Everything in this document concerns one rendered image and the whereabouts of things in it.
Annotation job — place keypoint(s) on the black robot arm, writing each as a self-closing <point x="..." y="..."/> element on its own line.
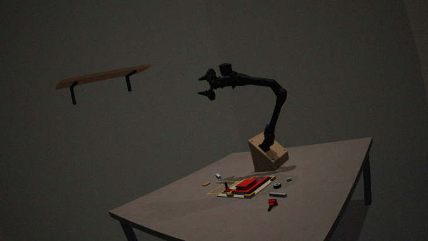
<point x="232" y="78"/>

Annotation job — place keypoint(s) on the black toy tyre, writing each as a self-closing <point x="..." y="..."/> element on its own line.
<point x="277" y="185"/>

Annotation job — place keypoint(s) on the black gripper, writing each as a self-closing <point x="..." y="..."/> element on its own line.
<point x="210" y="93"/>

